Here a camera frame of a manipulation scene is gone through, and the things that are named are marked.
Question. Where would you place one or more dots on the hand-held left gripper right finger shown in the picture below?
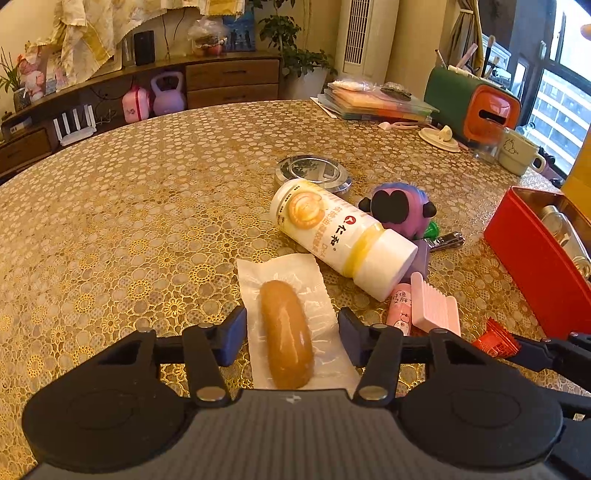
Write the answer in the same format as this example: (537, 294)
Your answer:
(348, 339)

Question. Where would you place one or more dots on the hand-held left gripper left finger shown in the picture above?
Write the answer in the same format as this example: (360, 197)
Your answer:
(233, 334)

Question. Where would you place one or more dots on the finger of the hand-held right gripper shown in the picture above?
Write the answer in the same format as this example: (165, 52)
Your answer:
(535, 354)
(575, 402)

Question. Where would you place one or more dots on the red snack packet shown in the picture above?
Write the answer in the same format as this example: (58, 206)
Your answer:
(493, 340)

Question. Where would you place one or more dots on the bread roll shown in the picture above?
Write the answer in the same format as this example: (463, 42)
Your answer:
(284, 334)

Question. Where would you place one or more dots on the red tin box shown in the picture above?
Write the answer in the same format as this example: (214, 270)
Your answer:
(531, 258)

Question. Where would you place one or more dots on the white bottle with yellow label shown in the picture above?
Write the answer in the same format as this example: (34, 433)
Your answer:
(341, 230)

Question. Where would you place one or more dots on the purple squishy toy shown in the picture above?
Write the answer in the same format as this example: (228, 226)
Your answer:
(408, 210)

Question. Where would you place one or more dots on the round metal tin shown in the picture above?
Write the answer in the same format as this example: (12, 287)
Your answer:
(314, 173)

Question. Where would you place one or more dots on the pink lip balm tube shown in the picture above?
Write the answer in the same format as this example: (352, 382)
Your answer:
(399, 311)

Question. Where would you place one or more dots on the pink ribbed plastic holder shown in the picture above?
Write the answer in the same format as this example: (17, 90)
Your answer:
(436, 307)

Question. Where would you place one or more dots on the small purple box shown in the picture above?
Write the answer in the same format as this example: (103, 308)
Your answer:
(421, 258)

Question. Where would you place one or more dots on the glass jar with metal lid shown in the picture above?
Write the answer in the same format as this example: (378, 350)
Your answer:
(561, 226)

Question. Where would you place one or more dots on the metal nail clipper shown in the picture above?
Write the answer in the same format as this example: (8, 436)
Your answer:
(445, 241)

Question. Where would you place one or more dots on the pale green mug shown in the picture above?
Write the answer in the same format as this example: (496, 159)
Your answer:
(517, 154)

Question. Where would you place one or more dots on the clear drinking glass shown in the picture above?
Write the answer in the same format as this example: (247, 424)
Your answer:
(485, 144)

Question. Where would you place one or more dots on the pink plastic spoon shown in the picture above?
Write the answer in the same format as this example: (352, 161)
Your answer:
(397, 125)

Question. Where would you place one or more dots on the white lid with duck knob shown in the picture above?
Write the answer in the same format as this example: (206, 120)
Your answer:
(438, 137)

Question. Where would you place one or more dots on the stack of coloured folders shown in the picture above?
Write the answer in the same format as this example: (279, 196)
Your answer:
(374, 105)

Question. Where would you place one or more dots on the purple kettlebell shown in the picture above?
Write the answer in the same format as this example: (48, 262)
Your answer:
(167, 97)

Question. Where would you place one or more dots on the pink toy case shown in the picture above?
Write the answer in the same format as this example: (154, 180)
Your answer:
(136, 105)

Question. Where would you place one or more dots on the white stuffed plastic bag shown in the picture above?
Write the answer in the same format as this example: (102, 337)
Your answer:
(353, 86)

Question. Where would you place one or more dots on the dark stuffed plastic bag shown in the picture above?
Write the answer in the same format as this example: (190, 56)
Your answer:
(396, 90)

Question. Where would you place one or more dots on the wooden cabinet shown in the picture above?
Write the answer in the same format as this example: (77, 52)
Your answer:
(231, 78)

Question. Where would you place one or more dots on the white plant pot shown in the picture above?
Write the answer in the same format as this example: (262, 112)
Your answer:
(309, 84)

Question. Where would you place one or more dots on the white router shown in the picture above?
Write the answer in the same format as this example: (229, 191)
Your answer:
(74, 127)

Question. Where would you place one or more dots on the green and orange tissue box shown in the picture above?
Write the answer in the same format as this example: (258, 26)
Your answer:
(461, 97)

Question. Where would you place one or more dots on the green potted plant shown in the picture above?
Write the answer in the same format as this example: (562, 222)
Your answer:
(295, 46)

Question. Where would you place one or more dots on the clear bag of fruit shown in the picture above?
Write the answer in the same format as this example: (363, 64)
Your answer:
(210, 37)

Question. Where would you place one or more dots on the black speaker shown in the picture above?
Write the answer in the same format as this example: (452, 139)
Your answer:
(144, 47)

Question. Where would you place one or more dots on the white standing air conditioner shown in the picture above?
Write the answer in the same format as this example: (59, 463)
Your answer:
(364, 37)

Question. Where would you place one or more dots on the blue photo poster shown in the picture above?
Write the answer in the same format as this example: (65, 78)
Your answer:
(241, 27)

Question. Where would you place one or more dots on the small plant in vase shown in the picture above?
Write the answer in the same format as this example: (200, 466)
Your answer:
(18, 99)

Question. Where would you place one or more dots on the beige curtain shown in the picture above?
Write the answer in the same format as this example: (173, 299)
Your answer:
(466, 32)

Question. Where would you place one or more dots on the cream lace cloth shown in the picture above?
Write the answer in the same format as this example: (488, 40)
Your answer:
(115, 23)

